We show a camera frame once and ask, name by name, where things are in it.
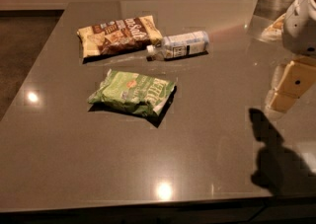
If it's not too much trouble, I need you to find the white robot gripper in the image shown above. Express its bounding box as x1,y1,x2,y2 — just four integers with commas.
267,0,316,113

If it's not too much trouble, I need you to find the green jalapeno chip bag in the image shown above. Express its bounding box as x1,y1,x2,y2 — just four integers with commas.
88,69,176,117

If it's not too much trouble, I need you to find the brown and cream chip bag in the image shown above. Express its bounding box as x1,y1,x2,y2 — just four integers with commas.
77,16,162,58

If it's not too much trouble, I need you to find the clear plastic water bottle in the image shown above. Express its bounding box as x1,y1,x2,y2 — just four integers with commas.
146,31,209,61

